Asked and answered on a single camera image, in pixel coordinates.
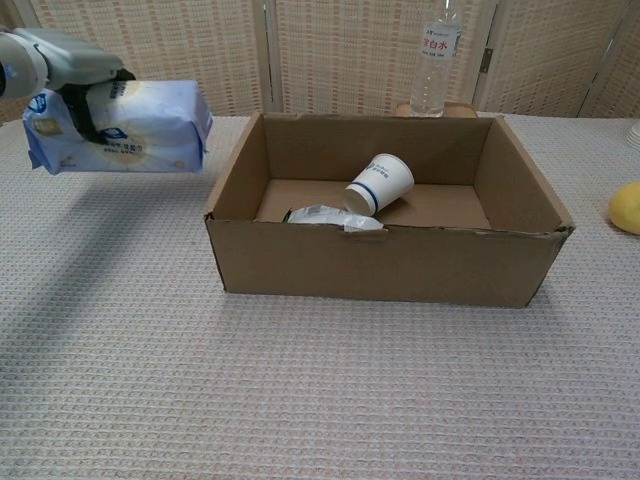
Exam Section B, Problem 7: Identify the pale blue tissue pack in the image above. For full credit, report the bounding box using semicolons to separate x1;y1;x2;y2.
22;79;214;175

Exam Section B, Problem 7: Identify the woven pale tablecloth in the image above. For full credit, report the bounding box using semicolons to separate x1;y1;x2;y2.
0;115;640;480

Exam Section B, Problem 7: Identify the woven folding screen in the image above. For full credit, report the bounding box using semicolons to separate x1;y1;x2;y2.
0;0;640;126

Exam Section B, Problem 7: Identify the open brown cardboard box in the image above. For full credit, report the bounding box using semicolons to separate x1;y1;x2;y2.
203;111;575;308

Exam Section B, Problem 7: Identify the brown wooden coaster block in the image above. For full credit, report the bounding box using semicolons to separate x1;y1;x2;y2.
394;101;479;120

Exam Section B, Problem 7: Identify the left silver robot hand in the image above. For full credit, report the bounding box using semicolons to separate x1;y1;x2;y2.
13;26;138;147

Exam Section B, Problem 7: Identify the clear plastic water bottle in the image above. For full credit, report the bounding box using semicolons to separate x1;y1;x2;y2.
409;0;462;119

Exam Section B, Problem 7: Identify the yellow lemon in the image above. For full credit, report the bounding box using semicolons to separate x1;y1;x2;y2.
607;181;640;235

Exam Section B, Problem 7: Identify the green snack packet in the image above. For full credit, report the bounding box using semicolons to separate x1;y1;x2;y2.
282;204;389;235

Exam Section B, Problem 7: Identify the white paper cup blue stripe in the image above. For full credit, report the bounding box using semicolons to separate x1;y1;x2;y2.
343;152;415;217

